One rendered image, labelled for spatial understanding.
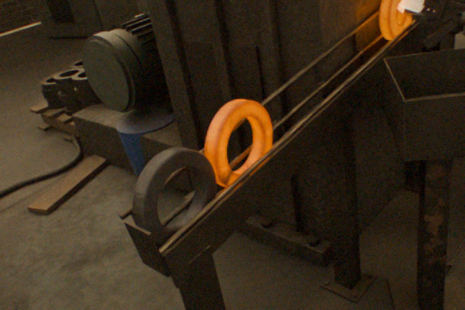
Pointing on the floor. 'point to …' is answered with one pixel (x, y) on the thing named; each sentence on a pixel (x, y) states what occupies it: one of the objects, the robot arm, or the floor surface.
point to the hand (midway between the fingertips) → (396, 5)
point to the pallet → (65, 99)
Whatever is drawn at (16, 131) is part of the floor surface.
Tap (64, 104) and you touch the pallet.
